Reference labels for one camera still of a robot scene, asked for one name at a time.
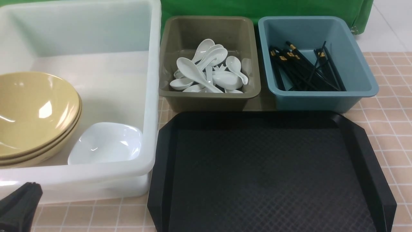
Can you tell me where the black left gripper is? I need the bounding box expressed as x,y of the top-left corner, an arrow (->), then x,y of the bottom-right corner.
0,182 -> 43,232

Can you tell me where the yellow noodle bowl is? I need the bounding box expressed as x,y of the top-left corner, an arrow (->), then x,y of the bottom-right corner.
0,72 -> 81,158

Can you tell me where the black chopstick gold band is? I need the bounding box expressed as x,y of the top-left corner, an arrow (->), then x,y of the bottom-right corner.
316,49 -> 342,91
323,45 -> 346,91

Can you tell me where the white ceramic soup spoon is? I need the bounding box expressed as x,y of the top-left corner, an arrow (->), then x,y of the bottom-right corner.
176,57 -> 223,93

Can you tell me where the yellow bowl in stack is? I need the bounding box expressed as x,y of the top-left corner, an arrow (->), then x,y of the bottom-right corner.
0,97 -> 82,169

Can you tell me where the large white plastic tub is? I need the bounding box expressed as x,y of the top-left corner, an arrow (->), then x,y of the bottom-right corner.
1,0 -> 161,204

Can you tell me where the black plastic serving tray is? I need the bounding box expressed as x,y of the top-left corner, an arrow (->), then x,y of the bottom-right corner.
147,111 -> 397,232

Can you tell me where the white spoon in bin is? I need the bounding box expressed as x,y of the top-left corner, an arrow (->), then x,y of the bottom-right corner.
205,66 -> 214,85
212,72 -> 243,91
173,39 -> 215,79
169,47 -> 228,91
225,56 -> 249,85

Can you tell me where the brown plastic bin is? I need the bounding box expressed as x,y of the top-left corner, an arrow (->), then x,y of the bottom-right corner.
159,16 -> 261,113

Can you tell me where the black chopstick in bin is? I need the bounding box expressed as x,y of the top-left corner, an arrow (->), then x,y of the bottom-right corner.
304,41 -> 326,83
286,41 -> 342,91
269,46 -> 287,91

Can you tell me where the teal plastic bin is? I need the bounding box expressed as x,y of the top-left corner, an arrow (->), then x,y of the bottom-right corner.
258,16 -> 379,113

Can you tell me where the checkered orange table mat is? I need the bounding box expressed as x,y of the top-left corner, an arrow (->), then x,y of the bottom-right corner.
31,52 -> 412,232

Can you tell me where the green cloth backdrop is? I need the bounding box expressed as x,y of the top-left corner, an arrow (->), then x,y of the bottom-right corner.
0,0 -> 374,36

